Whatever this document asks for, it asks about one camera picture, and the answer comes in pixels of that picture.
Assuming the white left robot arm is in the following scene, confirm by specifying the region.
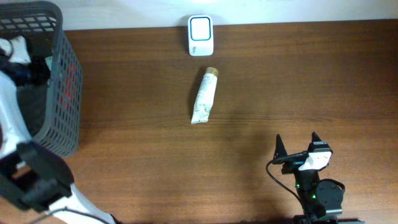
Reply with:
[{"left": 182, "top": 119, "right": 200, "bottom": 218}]
[{"left": 1, "top": 35, "right": 118, "bottom": 223}]

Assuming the white barcode scanner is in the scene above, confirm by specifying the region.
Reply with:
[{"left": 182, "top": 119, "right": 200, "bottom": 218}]
[{"left": 187, "top": 15, "right": 214, "bottom": 57}]

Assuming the dark grey plastic basket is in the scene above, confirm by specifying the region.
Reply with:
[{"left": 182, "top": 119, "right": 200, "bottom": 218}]
[{"left": 1, "top": 1, "right": 83, "bottom": 157}]

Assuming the white cream tube gold cap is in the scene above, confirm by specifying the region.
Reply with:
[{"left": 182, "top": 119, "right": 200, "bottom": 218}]
[{"left": 191, "top": 67, "right": 219, "bottom": 124}]

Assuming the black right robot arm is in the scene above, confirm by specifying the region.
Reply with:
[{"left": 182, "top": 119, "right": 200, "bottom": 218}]
[{"left": 271, "top": 132, "right": 345, "bottom": 223}]

